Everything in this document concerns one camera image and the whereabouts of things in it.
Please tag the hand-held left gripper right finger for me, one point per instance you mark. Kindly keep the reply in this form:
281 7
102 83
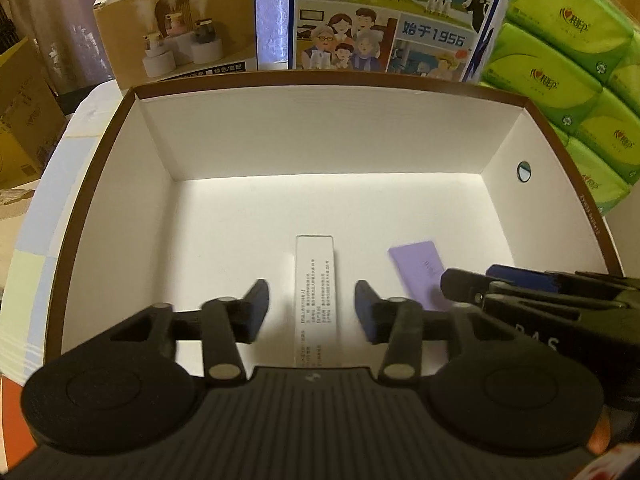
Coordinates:
365 310

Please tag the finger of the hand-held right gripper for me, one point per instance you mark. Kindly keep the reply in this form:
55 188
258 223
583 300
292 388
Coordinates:
522 277
462 285

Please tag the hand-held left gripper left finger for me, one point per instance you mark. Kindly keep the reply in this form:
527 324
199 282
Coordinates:
257 310

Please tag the small purple box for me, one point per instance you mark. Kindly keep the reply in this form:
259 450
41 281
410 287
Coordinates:
415 265

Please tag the white long box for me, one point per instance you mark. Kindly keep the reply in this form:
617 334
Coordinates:
314 270

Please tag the brown cardboard box white inside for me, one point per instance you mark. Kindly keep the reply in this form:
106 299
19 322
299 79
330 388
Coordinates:
325 210

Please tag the pack of green tissue packets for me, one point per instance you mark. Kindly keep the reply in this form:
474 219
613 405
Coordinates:
550 35

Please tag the blue milk carton box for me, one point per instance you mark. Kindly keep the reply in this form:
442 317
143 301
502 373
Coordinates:
375 20

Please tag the tan humidifier box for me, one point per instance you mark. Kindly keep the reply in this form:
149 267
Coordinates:
175 25

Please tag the yellowish cardboard box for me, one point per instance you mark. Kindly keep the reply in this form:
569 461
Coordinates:
25 110

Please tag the purple curtain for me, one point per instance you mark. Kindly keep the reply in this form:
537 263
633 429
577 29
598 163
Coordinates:
65 20

